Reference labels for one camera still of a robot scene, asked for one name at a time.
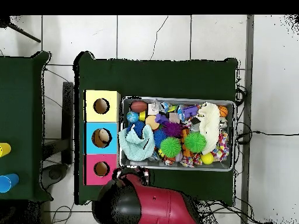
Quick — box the polka dot cloth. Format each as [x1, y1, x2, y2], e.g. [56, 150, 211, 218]
[178, 152, 203, 168]

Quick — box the wooden box with three holes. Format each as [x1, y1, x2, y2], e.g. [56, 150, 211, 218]
[83, 89, 121, 186]

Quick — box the blue spiky rubber ball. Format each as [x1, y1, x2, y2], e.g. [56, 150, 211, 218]
[127, 120, 146, 140]
[153, 128, 168, 149]

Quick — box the globe print ball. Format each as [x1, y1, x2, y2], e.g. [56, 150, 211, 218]
[126, 111, 140, 124]

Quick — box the brown toy football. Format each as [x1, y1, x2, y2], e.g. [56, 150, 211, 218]
[130, 100, 149, 113]

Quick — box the purple spiky rubber ball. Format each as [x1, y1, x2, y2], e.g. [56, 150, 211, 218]
[161, 121, 183, 138]

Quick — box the mint knitted cloth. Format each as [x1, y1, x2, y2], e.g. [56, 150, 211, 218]
[118, 124, 156, 162]

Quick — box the green spiky rubber ball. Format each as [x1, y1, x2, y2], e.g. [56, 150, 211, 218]
[183, 132, 207, 154]
[159, 136, 182, 159]

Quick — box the purple toy building brick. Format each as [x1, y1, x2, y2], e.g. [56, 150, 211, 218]
[182, 105, 199, 119]

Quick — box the dark green table cloth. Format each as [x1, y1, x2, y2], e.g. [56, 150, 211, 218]
[0, 51, 54, 202]
[73, 51, 239, 206]

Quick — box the cream knitted cloth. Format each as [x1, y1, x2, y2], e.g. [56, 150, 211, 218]
[197, 101, 221, 156]

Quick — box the black upright panel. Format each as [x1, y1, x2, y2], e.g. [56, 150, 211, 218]
[61, 81, 75, 166]

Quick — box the grey stand foot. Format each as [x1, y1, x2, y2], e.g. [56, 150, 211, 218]
[41, 163, 69, 190]

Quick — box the yellow cup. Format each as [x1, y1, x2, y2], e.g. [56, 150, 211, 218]
[0, 142, 12, 158]

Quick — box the blue cup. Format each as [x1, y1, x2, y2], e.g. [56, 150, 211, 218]
[0, 173, 20, 194]

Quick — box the black tripod leg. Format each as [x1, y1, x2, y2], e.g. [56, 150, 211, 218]
[0, 16, 42, 44]

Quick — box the shallow wire mesh bin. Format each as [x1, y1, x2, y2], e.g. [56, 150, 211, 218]
[118, 96, 236, 173]

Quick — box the black power cable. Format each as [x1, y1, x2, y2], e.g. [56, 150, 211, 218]
[235, 130, 299, 145]

